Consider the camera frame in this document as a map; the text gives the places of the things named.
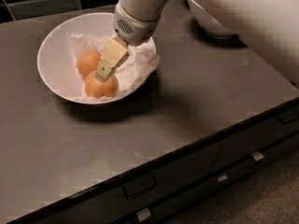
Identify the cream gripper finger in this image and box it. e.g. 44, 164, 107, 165
95, 36, 128, 82

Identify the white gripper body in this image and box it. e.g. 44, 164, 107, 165
112, 2, 158, 46

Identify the orange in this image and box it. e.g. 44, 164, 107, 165
77, 49, 101, 78
85, 71, 119, 99

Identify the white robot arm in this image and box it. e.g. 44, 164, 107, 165
112, 0, 299, 85

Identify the white paper towel in bowl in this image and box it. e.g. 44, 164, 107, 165
71, 34, 160, 105

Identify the large white bowl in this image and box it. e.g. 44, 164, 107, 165
36, 12, 158, 105

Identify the white bowl with strawberries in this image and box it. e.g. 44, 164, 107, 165
187, 0, 235, 39

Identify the upper black drawer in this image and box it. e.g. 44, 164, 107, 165
10, 99, 299, 224

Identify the black drawer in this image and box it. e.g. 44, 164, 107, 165
122, 136, 298, 224
10, 99, 299, 224

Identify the lower black drawer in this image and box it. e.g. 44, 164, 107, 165
122, 136, 298, 224

